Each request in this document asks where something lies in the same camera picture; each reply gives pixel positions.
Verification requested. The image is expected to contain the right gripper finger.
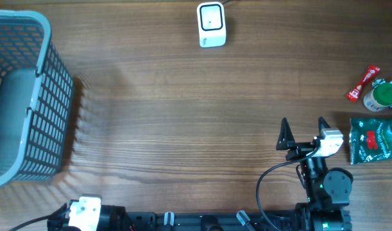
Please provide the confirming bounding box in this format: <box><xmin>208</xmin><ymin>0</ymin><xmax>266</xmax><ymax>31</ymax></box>
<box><xmin>276</xmin><ymin>117</ymin><xmax>295</xmax><ymax>150</ymax></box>
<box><xmin>318</xmin><ymin>117</ymin><xmax>330</xmax><ymax>131</ymax></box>

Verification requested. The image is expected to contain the red coffee stick sachet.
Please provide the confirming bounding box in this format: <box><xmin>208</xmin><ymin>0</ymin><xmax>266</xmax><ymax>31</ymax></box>
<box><xmin>346</xmin><ymin>65</ymin><xmax>380</xmax><ymax>102</ymax></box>

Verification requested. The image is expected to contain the green 3M glove package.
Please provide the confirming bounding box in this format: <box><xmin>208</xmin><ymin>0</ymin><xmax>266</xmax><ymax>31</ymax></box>
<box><xmin>349</xmin><ymin>118</ymin><xmax>392</xmax><ymax>164</ymax></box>

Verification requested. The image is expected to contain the green lid jar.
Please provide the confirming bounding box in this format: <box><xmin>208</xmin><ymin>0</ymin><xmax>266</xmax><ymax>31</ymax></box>
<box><xmin>363</xmin><ymin>83</ymin><xmax>392</xmax><ymax>112</ymax></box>

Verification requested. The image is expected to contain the teal wet wipes pack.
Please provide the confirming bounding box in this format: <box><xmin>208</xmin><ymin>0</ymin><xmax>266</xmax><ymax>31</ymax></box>
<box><xmin>372</xmin><ymin>78</ymin><xmax>386</xmax><ymax>89</ymax></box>

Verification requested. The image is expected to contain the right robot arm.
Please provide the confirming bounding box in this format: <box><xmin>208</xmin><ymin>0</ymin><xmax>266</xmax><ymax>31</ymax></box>
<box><xmin>276</xmin><ymin>117</ymin><xmax>354</xmax><ymax>230</ymax></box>

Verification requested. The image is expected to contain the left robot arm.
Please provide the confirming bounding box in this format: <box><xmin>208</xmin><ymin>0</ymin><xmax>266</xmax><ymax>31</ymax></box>
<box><xmin>47</xmin><ymin>196</ymin><xmax>130</xmax><ymax>231</ymax></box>

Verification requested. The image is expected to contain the white barcode scanner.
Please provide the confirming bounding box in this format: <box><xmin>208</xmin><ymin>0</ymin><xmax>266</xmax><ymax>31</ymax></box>
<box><xmin>196</xmin><ymin>1</ymin><xmax>226</xmax><ymax>48</ymax></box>

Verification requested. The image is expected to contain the grey plastic mesh basket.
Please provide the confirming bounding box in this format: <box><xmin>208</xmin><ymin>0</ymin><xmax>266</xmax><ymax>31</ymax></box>
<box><xmin>0</xmin><ymin>10</ymin><xmax>74</xmax><ymax>186</ymax></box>

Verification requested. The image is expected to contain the black right camera cable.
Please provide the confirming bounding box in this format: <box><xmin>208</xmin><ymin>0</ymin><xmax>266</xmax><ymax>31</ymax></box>
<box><xmin>255</xmin><ymin>147</ymin><xmax>320</xmax><ymax>231</ymax></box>

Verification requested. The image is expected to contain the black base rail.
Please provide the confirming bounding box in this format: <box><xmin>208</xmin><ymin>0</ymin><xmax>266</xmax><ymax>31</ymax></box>
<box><xmin>66</xmin><ymin>210</ymin><xmax>353</xmax><ymax>231</ymax></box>

